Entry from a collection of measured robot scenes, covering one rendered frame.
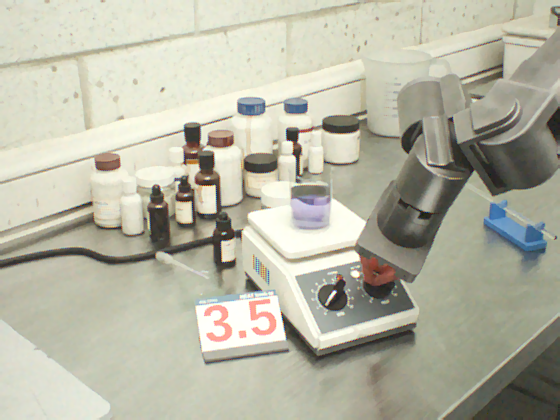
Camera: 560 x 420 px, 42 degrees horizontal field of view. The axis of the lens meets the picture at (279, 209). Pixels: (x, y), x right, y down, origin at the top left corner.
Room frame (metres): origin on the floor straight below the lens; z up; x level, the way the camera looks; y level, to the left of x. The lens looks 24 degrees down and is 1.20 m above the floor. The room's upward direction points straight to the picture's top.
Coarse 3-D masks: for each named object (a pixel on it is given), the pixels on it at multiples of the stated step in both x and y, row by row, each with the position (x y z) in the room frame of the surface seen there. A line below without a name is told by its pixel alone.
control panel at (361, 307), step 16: (320, 272) 0.70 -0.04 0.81; (336, 272) 0.70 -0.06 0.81; (304, 288) 0.68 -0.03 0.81; (320, 288) 0.68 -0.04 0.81; (352, 288) 0.69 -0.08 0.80; (400, 288) 0.70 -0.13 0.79; (320, 304) 0.66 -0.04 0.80; (352, 304) 0.67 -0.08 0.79; (368, 304) 0.67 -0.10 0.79; (384, 304) 0.68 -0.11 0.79; (400, 304) 0.68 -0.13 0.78; (320, 320) 0.64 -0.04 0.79; (336, 320) 0.65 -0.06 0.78; (352, 320) 0.65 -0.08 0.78; (368, 320) 0.66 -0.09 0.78
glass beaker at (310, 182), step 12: (288, 168) 0.77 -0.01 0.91; (300, 168) 0.79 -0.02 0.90; (312, 168) 0.79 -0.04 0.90; (324, 168) 0.79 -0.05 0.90; (300, 180) 0.75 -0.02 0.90; (312, 180) 0.74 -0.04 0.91; (324, 180) 0.75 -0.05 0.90; (300, 192) 0.75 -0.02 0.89; (312, 192) 0.74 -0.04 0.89; (324, 192) 0.75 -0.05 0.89; (300, 204) 0.75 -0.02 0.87; (312, 204) 0.74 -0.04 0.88; (324, 204) 0.75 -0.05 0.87; (300, 216) 0.75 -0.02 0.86; (312, 216) 0.74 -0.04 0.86; (324, 216) 0.75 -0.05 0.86; (300, 228) 0.75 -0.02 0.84; (312, 228) 0.74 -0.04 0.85; (324, 228) 0.75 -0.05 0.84
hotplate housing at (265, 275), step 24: (264, 240) 0.77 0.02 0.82; (264, 264) 0.74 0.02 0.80; (288, 264) 0.71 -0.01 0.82; (312, 264) 0.71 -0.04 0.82; (336, 264) 0.71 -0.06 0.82; (264, 288) 0.74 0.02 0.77; (288, 288) 0.68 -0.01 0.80; (288, 312) 0.68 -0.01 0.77; (408, 312) 0.68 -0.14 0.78; (312, 336) 0.63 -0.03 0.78; (336, 336) 0.64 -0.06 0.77; (360, 336) 0.65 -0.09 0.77; (384, 336) 0.66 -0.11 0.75
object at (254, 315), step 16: (208, 304) 0.68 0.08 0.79; (224, 304) 0.68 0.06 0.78; (240, 304) 0.68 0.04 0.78; (256, 304) 0.69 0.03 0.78; (272, 304) 0.69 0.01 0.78; (208, 320) 0.66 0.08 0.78; (224, 320) 0.67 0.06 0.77; (240, 320) 0.67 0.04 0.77; (256, 320) 0.67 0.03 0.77; (272, 320) 0.67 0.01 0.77; (208, 336) 0.65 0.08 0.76; (224, 336) 0.65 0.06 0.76; (240, 336) 0.66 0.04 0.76; (256, 336) 0.66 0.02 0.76
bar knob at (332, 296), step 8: (344, 280) 0.68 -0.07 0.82; (328, 288) 0.68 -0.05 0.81; (336, 288) 0.66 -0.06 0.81; (320, 296) 0.67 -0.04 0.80; (328, 296) 0.65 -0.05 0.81; (336, 296) 0.66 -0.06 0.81; (344, 296) 0.67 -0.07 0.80; (328, 304) 0.66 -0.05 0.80; (336, 304) 0.66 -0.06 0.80; (344, 304) 0.66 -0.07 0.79
